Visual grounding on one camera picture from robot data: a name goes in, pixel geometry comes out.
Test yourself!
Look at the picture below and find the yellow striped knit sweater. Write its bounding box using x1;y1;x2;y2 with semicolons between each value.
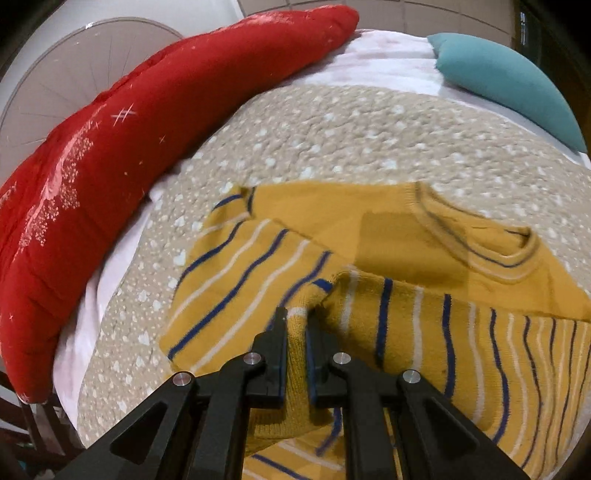
159;181;591;480

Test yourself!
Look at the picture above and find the teal pillow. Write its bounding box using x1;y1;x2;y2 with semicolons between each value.
427;32;588;154

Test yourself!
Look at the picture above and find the beige heart-patterned blanket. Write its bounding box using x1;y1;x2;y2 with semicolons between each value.
76;84;591;480

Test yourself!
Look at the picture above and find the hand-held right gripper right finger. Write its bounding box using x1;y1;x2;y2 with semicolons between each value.
305;316;530;480

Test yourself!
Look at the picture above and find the red quilted blanket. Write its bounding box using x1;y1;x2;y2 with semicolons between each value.
0;6;360;403

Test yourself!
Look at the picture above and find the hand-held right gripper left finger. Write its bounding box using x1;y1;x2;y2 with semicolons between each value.
54;306;289;480

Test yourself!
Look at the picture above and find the round grey fan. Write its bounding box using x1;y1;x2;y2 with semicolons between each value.
0;17;185;185

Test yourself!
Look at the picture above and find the dark wooden chair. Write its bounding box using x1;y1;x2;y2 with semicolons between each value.
0;369;84;480

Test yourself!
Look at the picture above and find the white bed sheet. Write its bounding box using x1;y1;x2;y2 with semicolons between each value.
53;30;591;416

